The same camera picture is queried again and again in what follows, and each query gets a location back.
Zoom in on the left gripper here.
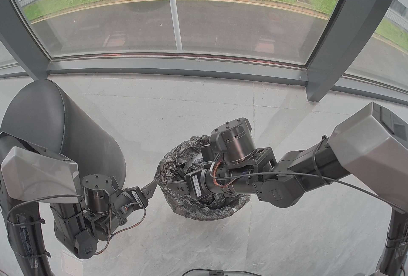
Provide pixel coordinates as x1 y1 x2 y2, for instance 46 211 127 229
112 186 150 222

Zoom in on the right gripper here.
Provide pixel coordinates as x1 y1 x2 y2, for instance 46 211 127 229
185 170 231 199

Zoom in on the black plastic bag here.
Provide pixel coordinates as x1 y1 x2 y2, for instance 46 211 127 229
154 135 251 221

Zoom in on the dark grey round chair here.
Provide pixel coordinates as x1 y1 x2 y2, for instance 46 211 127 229
0 79 126 202

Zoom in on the window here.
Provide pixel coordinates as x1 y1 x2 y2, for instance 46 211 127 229
0 0 408 104

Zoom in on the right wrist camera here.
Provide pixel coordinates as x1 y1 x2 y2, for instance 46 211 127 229
201 144 217 162

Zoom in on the black cable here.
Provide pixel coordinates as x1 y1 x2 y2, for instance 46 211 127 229
6 194 84 227
223 172 408 215

